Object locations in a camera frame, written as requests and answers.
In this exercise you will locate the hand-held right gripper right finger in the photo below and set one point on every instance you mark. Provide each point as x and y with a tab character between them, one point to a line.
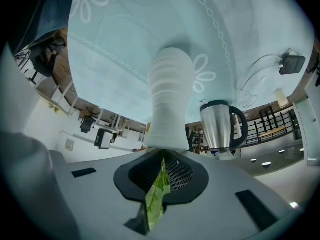
225	209

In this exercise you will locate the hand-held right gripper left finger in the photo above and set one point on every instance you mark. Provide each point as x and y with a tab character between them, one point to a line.
95	196

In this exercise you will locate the white flowers bunch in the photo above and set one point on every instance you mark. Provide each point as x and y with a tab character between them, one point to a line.
155	204

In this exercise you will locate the white ribbed vase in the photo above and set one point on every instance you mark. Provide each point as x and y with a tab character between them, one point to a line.
170	96

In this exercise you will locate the round pendant lamp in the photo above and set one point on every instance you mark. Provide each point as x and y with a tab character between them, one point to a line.
253	160
281	151
266	164

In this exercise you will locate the black office chair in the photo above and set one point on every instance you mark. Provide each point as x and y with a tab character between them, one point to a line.
47	59
87	125

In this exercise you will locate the steel electric kettle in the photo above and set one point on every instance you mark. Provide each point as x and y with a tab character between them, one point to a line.
215	126

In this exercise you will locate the wooden table black legs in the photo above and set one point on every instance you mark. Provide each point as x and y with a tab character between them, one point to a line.
272	131

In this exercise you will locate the black metal railing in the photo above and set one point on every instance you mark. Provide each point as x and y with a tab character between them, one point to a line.
292	124

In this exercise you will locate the cream candle cup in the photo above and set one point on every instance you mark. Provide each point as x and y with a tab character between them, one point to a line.
281	97

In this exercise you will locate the black smartphone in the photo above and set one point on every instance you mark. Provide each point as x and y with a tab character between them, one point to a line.
292	65

